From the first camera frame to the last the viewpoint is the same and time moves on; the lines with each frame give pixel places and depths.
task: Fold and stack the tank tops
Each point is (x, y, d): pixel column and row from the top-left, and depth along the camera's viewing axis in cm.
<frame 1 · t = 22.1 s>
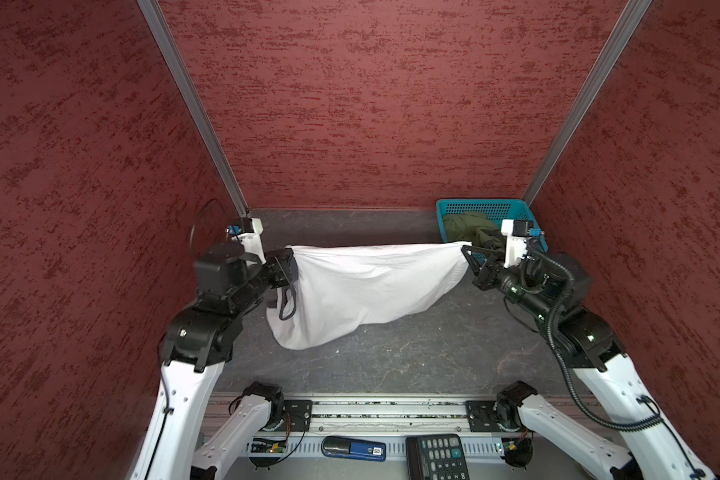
left hand: (293, 259, 64), fingers closed
right hand: (458, 255, 62), fingers closed
white tank top: (339, 287, 78), point 20 cm above the table
green grey tank top: (465, 227, 112), point 5 cm above the table

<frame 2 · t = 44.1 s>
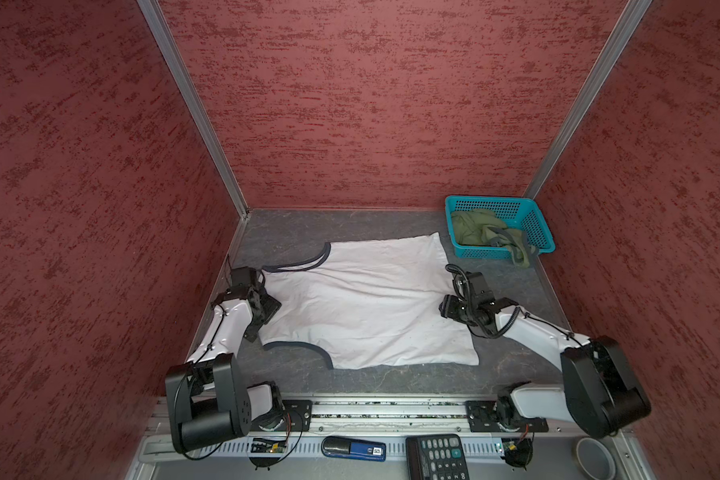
left hand: (269, 322, 86), fingers open
right hand: (445, 314, 90), fingers open
white tank top: (378, 304, 97), on the table
the other named things where they were.

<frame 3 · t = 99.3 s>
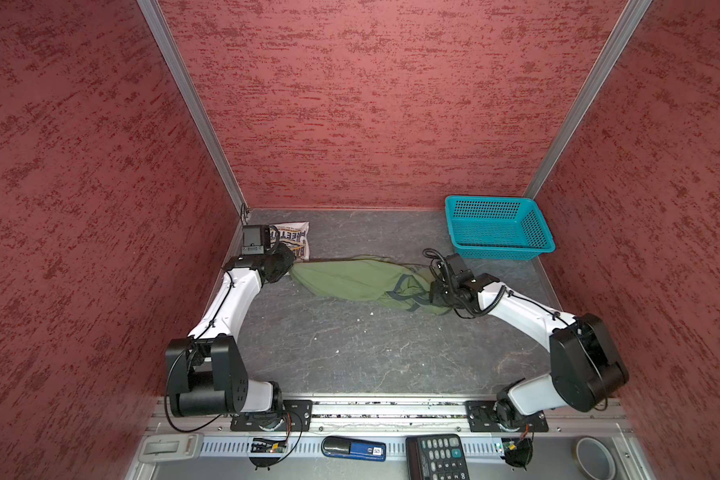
left hand: (294, 263, 87), fingers closed
right hand: (436, 301, 90), fingers open
white tank top: (294, 234, 112), point 3 cm above the table
green grey tank top: (401, 282, 97), point 5 cm above the table

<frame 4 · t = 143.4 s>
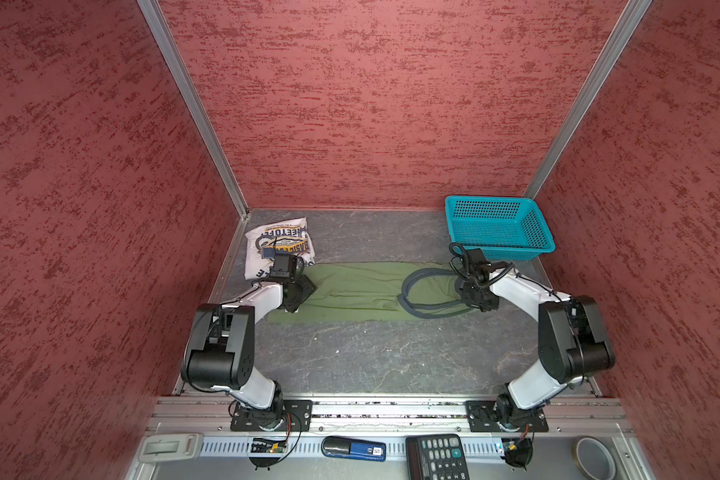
left hand: (309, 296, 95), fingers open
right hand: (475, 306, 91), fingers open
green grey tank top: (371, 291, 99), on the table
